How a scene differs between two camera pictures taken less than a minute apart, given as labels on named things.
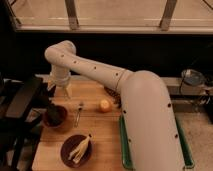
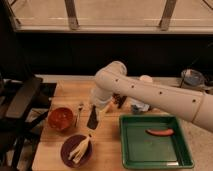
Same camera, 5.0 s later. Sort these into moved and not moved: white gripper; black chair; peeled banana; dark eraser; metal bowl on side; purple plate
Moved: dark eraser; white gripper
Not moved: black chair; peeled banana; metal bowl on side; purple plate
